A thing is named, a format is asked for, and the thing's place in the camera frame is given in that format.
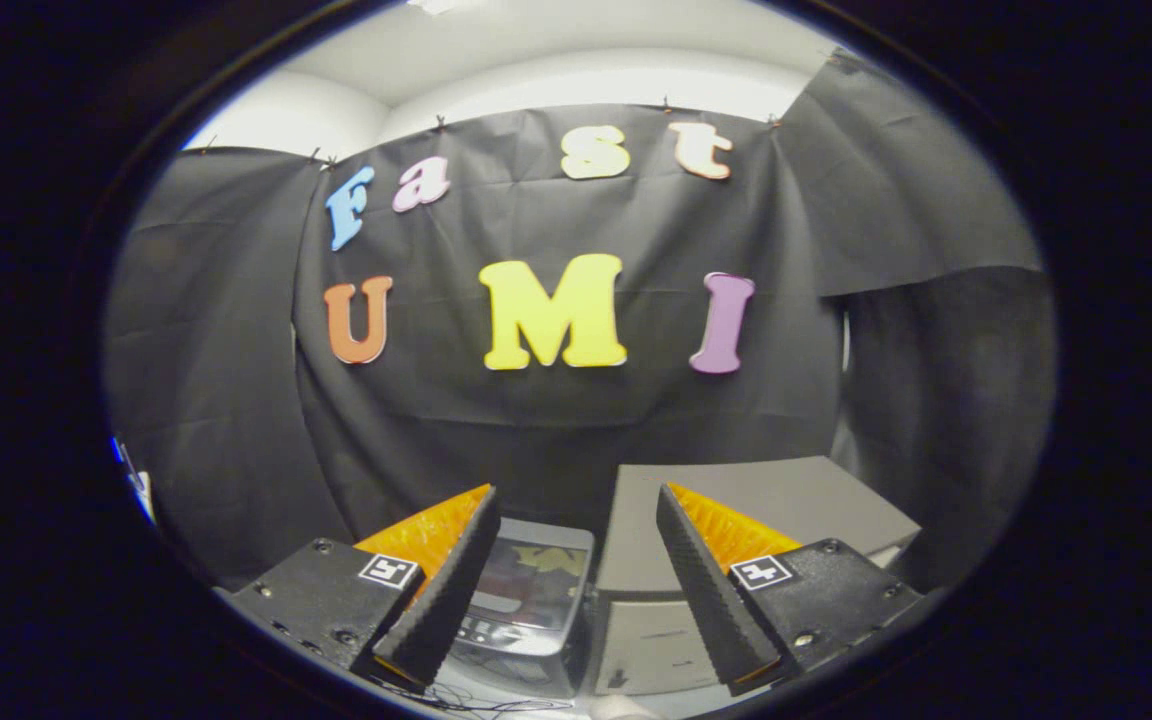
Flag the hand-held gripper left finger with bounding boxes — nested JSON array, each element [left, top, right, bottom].
[[226, 484, 503, 693]]

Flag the dark washing machine lid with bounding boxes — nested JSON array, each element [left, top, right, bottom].
[[471, 518, 595, 633]]

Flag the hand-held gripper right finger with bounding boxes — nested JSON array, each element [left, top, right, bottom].
[[656, 482, 925, 698]]

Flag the thin black cable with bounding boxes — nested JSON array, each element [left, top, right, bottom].
[[366, 675, 577, 713]]

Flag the grey washing machine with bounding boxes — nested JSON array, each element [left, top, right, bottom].
[[441, 518, 597, 699]]

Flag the beige cabinet with dark top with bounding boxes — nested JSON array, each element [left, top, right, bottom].
[[591, 456, 922, 696]]

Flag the black backdrop cloth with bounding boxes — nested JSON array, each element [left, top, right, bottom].
[[104, 50, 1057, 591]]

